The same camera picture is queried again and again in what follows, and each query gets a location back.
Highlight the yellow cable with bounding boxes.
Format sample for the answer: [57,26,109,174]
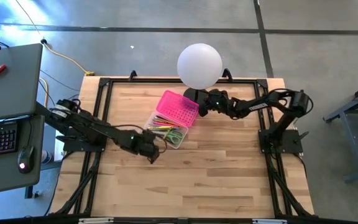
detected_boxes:
[13,0,96,77]

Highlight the black aluminium table frame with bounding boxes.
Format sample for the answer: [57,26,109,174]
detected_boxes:
[50,70,315,224]

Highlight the grey closed laptop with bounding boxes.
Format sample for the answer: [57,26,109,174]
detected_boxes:
[0,43,44,123]

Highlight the orange pencil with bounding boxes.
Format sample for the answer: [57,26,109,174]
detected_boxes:
[153,116,181,126]

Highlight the grey desk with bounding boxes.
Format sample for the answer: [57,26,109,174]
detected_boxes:
[0,114,45,197]

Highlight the green-handled scissors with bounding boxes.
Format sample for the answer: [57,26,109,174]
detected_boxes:
[162,128,185,146]

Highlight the black computer mouse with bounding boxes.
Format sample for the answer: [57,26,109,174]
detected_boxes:
[17,145,35,174]

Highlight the white bottle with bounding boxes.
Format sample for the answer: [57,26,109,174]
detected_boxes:
[40,149,53,165]

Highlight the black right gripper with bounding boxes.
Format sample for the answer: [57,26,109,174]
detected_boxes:
[198,88,233,118]

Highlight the pink pen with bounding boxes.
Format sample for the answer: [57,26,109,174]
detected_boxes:
[152,120,180,127]

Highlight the grey metal table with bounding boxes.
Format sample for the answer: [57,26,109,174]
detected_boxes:
[323,78,358,184]

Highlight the yellow highlighter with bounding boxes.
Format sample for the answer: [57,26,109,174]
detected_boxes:
[147,124,174,131]

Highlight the clear pencil box pink lid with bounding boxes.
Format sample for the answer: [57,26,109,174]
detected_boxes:
[144,90,200,150]

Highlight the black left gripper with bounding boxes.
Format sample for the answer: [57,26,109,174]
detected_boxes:
[134,129,162,164]

